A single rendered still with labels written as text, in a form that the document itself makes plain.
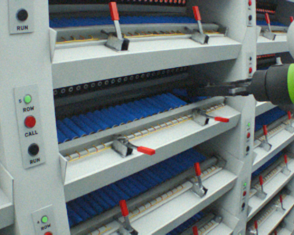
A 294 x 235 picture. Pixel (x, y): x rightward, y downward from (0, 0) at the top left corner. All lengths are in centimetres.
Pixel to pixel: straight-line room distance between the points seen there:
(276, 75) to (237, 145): 34
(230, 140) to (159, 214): 35
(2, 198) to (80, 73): 24
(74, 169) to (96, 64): 19
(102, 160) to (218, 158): 51
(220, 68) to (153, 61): 38
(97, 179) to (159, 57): 27
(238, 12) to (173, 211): 56
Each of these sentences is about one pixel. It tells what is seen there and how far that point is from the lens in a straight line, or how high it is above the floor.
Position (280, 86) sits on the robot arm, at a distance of 78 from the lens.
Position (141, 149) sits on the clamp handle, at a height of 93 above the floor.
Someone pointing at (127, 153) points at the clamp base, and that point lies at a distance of 69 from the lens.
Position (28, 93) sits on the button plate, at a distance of 52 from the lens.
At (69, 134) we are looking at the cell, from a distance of 68.
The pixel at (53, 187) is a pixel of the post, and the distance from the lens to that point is 58.
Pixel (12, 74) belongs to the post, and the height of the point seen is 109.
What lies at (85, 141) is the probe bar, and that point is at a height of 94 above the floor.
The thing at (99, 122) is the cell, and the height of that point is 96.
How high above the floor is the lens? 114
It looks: 14 degrees down
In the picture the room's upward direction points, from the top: 2 degrees counter-clockwise
